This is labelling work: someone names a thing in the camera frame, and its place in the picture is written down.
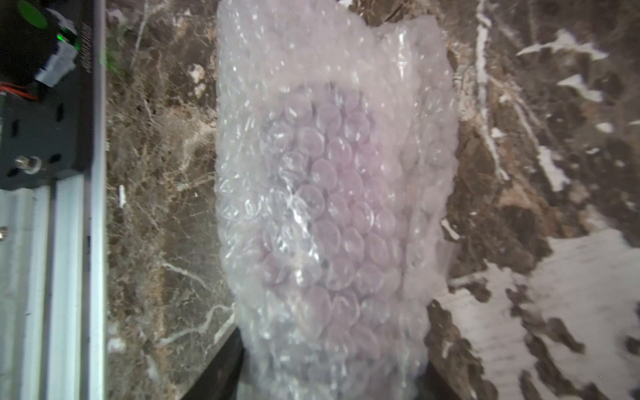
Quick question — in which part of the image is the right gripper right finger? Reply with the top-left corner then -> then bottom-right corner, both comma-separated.
417,362 -> 460,400

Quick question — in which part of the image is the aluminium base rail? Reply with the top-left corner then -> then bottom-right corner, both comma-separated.
1,1 -> 108,399

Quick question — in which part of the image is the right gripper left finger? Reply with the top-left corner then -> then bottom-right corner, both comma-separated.
182,328 -> 244,400

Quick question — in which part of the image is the bubble wrap sheet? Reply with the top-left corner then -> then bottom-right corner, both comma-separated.
216,1 -> 458,399

